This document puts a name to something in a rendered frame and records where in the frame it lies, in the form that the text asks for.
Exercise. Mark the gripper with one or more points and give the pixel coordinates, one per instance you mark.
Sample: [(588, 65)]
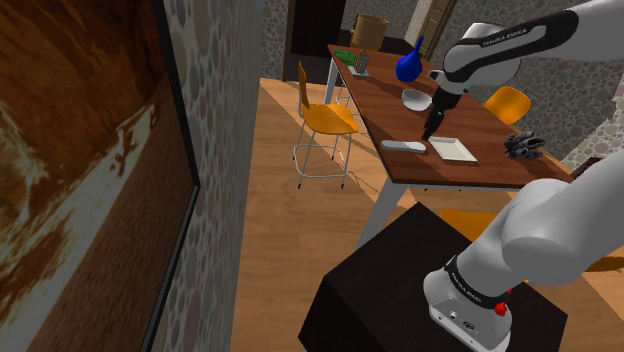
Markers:
[(446, 103)]

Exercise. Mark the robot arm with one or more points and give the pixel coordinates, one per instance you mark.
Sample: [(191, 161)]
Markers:
[(546, 234)]

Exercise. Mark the white square plate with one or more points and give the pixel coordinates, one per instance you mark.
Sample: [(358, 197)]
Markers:
[(452, 148)]

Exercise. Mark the white bowl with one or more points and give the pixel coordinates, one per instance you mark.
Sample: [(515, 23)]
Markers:
[(416, 99)]

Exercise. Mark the grey remote control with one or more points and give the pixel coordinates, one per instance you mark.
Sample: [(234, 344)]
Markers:
[(402, 145)]

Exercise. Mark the brown wooden dining table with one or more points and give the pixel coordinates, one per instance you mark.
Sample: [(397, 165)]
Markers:
[(468, 166)]

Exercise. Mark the blue vase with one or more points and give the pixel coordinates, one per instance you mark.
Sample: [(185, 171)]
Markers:
[(408, 65)]

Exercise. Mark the dark grey crumpled figure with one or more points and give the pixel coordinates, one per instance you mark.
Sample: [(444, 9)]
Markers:
[(522, 144)]

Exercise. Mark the wooden panelled door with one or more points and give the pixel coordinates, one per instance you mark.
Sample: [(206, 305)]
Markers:
[(436, 24)]

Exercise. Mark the green cloth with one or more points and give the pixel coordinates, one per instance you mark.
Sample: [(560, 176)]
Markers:
[(345, 56)]

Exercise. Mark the brown cylindrical basket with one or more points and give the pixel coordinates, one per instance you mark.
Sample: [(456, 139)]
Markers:
[(369, 32)]

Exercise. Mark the dark doorway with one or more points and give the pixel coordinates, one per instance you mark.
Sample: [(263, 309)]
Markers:
[(312, 34)]

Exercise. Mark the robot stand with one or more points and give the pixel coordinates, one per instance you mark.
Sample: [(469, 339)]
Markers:
[(385, 292)]

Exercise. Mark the brown framed wall picture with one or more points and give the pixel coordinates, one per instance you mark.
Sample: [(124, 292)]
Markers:
[(88, 185)]

